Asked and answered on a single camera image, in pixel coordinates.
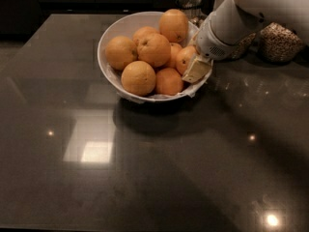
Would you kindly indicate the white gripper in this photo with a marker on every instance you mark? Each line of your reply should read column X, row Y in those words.
column 210, row 44

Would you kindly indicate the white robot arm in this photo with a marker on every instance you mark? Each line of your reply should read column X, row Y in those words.
column 255, row 14

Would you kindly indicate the middle hidden orange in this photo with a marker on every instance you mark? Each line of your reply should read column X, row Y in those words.
column 175, row 49

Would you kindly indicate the hidden orange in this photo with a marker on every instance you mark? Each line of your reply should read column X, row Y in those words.
column 140, row 36
column 175, row 49

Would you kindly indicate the back hidden orange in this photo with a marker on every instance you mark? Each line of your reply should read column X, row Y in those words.
column 140, row 36

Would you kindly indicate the white bowl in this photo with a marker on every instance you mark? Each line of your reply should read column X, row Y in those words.
column 127, row 26

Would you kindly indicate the middle glass cereal jar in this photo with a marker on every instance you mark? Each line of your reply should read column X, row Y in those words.
column 242, row 47

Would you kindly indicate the left glass jar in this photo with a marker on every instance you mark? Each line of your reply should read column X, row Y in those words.
column 193, row 10

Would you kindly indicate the right glass grain jar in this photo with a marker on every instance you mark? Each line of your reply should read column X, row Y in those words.
column 279, row 44

